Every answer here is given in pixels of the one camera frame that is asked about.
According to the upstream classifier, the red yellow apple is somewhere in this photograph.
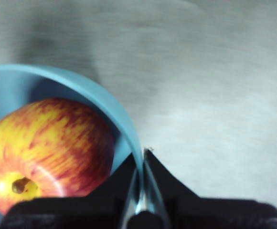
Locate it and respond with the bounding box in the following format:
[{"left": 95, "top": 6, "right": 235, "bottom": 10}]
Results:
[{"left": 0, "top": 97, "right": 117, "bottom": 215}]

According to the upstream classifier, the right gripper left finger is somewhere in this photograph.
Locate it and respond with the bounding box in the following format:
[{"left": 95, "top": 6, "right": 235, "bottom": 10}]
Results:
[{"left": 0, "top": 153, "right": 136, "bottom": 229}]

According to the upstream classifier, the blue bowl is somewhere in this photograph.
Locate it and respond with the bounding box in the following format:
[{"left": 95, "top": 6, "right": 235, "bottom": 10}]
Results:
[{"left": 0, "top": 63, "right": 146, "bottom": 227}]

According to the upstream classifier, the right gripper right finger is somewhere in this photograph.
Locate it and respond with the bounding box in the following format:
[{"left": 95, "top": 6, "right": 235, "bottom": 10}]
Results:
[{"left": 144, "top": 147, "right": 277, "bottom": 229}]

